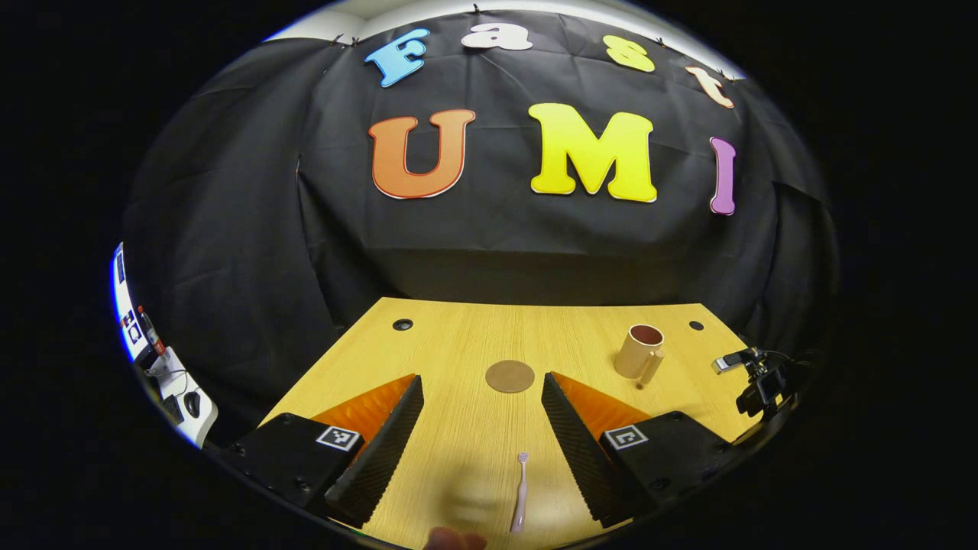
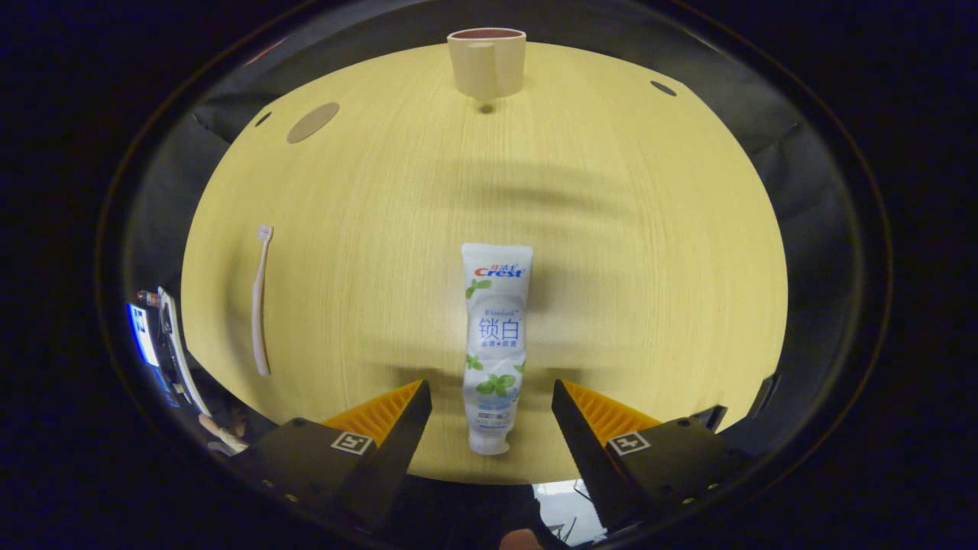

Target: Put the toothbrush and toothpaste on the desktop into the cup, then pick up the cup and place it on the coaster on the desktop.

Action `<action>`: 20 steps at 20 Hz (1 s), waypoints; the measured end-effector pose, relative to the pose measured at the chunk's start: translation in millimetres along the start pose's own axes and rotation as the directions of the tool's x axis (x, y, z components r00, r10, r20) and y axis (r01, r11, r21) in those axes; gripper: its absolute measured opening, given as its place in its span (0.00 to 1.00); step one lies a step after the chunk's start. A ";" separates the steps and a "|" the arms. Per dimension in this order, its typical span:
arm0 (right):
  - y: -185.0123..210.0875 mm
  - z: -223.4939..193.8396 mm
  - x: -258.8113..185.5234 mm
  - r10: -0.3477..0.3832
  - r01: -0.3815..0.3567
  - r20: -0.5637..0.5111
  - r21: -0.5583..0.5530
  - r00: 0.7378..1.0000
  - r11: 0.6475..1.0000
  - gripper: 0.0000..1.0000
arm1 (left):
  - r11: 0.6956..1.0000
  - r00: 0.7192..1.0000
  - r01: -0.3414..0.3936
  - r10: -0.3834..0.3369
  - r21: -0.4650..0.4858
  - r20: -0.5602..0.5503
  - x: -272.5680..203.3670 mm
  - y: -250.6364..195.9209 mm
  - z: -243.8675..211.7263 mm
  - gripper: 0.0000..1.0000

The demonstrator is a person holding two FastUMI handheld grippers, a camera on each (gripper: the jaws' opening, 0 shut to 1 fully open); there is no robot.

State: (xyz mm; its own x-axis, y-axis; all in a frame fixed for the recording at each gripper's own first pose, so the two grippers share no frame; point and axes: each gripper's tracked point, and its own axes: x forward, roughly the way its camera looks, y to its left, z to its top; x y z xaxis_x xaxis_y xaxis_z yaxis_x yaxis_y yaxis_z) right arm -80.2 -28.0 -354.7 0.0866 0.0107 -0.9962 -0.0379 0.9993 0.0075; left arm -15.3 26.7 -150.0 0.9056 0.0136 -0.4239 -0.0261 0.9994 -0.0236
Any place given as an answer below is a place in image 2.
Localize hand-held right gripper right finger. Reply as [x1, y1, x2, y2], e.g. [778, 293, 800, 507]
[552, 380, 753, 532]

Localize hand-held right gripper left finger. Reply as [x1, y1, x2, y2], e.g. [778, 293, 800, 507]
[244, 380, 432, 533]

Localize white toothpaste tube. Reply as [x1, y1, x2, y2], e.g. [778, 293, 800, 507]
[461, 243, 534, 456]

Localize pale pink toothbrush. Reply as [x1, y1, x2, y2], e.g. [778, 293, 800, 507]
[251, 224, 274, 377]

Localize round brown coaster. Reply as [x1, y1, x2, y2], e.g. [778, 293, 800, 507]
[287, 102, 341, 144]

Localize beige cup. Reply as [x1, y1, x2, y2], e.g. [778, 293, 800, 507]
[447, 27, 528, 104]

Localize wooden desktop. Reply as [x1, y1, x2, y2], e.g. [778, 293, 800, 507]
[181, 42, 789, 486]

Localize computer monitor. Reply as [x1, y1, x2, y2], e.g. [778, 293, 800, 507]
[127, 302, 160, 367]

